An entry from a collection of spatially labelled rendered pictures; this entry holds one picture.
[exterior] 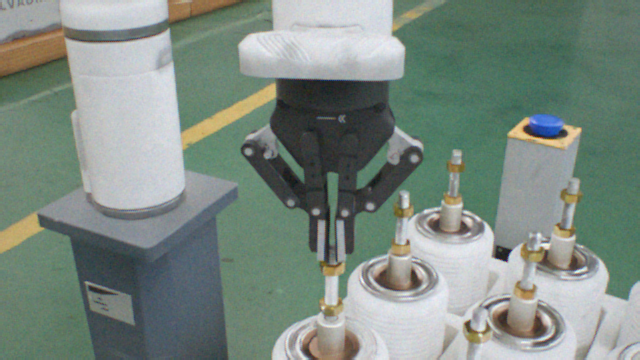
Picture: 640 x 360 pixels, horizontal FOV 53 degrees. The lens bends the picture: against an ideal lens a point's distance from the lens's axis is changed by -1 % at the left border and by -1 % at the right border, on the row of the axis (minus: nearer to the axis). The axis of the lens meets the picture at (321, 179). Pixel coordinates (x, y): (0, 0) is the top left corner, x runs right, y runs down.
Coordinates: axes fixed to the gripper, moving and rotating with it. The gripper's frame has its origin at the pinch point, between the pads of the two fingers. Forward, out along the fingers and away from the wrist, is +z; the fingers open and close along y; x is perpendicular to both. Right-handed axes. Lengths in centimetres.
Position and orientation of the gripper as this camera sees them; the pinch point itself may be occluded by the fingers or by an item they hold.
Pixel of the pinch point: (332, 233)
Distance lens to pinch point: 47.7
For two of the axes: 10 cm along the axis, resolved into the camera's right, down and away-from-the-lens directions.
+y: -9.9, -0.5, 1.1
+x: -1.2, 4.5, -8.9
